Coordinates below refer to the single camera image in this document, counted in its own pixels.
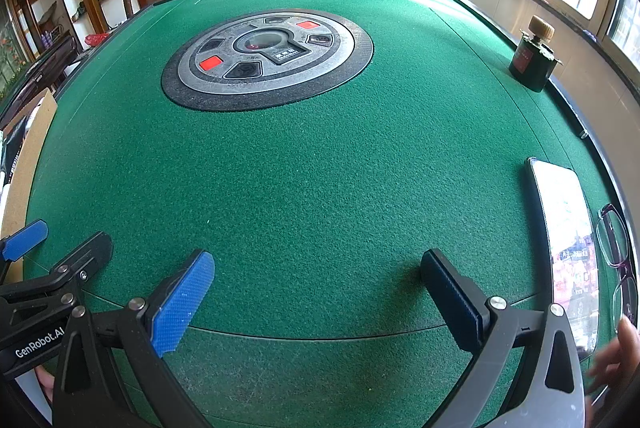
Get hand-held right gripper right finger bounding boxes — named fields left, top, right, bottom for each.
left=420, top=249, right=587, bottom=428

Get cardboard box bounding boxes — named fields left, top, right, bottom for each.
left=0, top=88, right=58, bottom=264

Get round table control panel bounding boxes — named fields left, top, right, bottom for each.
left=161, top=12, right=374, bottom=111

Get dark green jar wooden lid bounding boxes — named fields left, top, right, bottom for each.
left=508, top=15, right=563, bottom=93

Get smartphone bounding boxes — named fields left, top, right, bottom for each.
left=525, top=157, right=600, bottom=355

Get person's left hand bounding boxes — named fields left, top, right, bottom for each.
left=34, top=365, right=57, bottom=404

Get flower wall mural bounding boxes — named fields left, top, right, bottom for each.
left=0, top=0, right=31, bottom=94

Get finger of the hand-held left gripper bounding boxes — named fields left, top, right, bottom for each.
left=50, top=231, right=115, bottom=295
left=0, top=219, right=49, bottom=281

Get purple frame eyeglasses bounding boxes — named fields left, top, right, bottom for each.
left=597, top=203, right=640, bottom=344

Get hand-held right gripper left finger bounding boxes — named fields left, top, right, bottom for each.
left=52, top=249, right=216, bottom=428

